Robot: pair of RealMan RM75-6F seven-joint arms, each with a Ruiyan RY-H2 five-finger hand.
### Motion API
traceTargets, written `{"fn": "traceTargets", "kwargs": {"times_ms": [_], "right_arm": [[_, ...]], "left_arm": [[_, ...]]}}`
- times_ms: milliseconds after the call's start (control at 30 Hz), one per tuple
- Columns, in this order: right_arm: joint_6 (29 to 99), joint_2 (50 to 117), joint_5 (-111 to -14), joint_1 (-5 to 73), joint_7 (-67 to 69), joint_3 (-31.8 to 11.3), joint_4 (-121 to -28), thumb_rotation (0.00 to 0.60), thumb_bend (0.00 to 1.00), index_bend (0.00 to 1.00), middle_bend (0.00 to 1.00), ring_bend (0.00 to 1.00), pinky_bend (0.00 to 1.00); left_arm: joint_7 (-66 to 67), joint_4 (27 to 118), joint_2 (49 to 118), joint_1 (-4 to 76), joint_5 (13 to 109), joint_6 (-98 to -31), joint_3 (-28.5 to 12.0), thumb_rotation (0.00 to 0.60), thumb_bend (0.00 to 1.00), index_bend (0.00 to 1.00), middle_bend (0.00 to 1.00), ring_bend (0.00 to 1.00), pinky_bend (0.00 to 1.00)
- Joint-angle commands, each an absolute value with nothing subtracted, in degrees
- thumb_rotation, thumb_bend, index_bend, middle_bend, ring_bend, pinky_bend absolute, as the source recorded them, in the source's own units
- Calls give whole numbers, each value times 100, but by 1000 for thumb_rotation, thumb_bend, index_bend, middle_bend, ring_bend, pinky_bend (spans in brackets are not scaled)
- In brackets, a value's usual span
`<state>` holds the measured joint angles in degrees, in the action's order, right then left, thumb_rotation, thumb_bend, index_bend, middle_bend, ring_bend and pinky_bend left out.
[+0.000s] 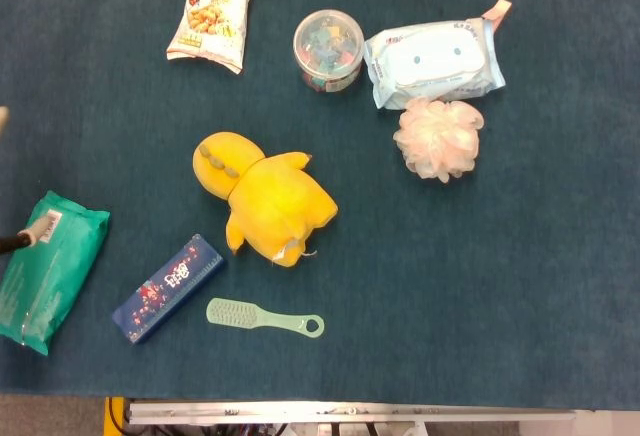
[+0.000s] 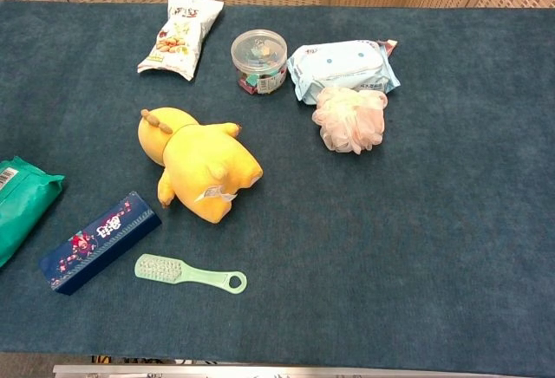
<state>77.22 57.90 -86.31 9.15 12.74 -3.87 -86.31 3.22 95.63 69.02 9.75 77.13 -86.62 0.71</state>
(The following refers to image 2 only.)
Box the yellow plush toy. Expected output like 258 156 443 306
136 107 264 225

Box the pink mesh bath sponge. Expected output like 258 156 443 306
311 86 389 155

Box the clear round plastic jar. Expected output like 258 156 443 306
230 29 289 96

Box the light blue wet wipes pack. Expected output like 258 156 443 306
286 39 402 105

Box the dark teal table cloth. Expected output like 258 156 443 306
0 0 555 378

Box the light green plastic brush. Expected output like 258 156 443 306
134 253 248 296

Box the white snack bag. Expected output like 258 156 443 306
137 0 225 82

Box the dark blue floral box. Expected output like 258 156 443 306
38 191 163 297

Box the green plastic package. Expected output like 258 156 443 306
0 155 65 269

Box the silver metal rail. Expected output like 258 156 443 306
52 363 528 378

